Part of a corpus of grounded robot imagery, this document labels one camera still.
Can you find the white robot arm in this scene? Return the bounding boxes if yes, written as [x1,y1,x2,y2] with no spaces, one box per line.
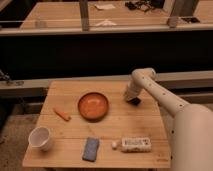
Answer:
[124,68,213,171]

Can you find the small white eraser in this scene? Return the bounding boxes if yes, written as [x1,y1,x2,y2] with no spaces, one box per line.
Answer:
[111,141,118,149]

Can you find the white rectangular box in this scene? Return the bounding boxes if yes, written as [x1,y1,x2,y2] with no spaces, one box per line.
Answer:
[121,137,152,152]

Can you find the orange round plate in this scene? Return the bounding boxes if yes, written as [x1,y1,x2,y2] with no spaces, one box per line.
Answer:
[78,92,109,121]

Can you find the blue sponge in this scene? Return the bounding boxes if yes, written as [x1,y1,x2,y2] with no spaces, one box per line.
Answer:
[82,137,100,162]

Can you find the orange carrot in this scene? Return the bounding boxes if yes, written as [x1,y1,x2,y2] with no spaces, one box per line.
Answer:
[53,108,71,121]

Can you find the folded white paper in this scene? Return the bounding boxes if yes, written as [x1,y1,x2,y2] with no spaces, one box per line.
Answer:
[95,19,117,27]

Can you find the white paper sheet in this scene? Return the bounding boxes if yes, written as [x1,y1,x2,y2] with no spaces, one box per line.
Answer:
[94,4,116,10]

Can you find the white cup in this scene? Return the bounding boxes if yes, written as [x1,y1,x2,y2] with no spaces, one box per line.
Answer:
[28,127,52,151]

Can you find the black cable bundle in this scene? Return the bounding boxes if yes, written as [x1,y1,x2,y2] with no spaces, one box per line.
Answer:
[124,0,158,13]

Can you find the grey right post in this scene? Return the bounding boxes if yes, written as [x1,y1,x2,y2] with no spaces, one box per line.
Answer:
[167,0,185,28]

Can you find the grey metal post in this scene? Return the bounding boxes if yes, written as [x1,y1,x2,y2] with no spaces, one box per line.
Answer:
[79,0,89,31]

